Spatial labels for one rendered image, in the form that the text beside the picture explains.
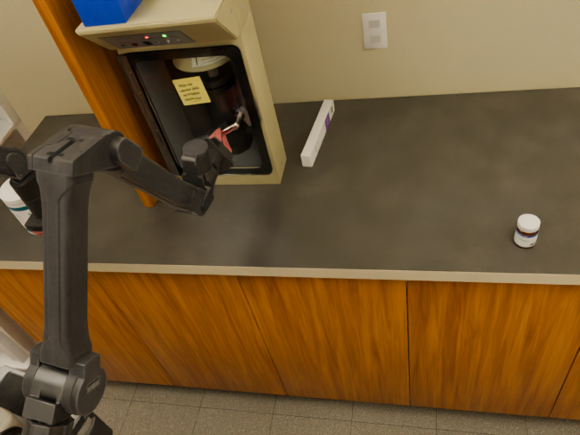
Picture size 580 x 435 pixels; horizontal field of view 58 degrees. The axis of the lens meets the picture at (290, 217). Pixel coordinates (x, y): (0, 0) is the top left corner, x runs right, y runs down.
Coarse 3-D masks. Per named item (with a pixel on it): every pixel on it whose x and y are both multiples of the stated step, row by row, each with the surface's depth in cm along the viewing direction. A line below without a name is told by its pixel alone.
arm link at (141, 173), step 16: (112, 144) 78; (128, 144) 80; (112, 160) 79; (128, 160) 81; (144, 160) 91; (112, 176) 90; (128, 176) 87; (144, 176) 92; (160, 176) 97; (176, 176) 104; (160, 192) 99; (176, 192) 105; (192, 192) 111; (176, 208) 112; (192, 208) 112
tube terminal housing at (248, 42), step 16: (240, 0) 117; (240, 16) 118; (240, 32) 118; (128, 48) 126; (144, 48) 125; (160, 48) 124; (176, 48) 123; (240, 48) 121; (256, 48) 129; (256, 64) 129; (256, 80) 129; (256, 96) 130; (272, 112) 143; (272, 128) 143; (272, 144) 143; (272, 160) 145; (224, 176) 153; (240, 176) 152; (256, 176) 151; (272, 176) 150
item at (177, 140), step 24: (192, 48) 121; (216, 48) 120; (144, 72) 129; (168, 72) 127; (192, 72) 126; (216, 72) 125; (240, 72) 124; (144, 96) 134; (168, 96) 133; (216, 96) 130; (240, 96) 129; (168, 120) 139; (192, 120) 137; (216, 120) 136; (168, 144) 145; (240, 144) 141; (264, 144) 139; (240, 168) 147; (264, 168) 146
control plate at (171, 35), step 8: (160, 32) 110; (168, 32) 110; (176, 32) 110; (104, 40) 115; (112, 40) 115; (120, 40) 115; (128, 40) 115; (136, 40) 115; (144, 40) 115; (152, 40) 115; (160, 40) 116; (168, 40) 116; (184, 40) 116; (192, 40) 116; (120, 48) 122
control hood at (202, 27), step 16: (144, 0) 115; (160, 0) 113; (176, 0) 112; (192, 0) 110; (208, 0) 109; (224, 0) 108; (144, 16) 109; (160, 16) 108; (176, 16) 106; (192, 16) 105; (208, 16) 104; (224, 16) 108; (80, 32) 111; (96, 32) 110; (112, 32) 110; (128, 32) 110; (144, 32) 110; (192, 32) 111; (208, 32) 111; (224, 32) 111; (112, 48) 122
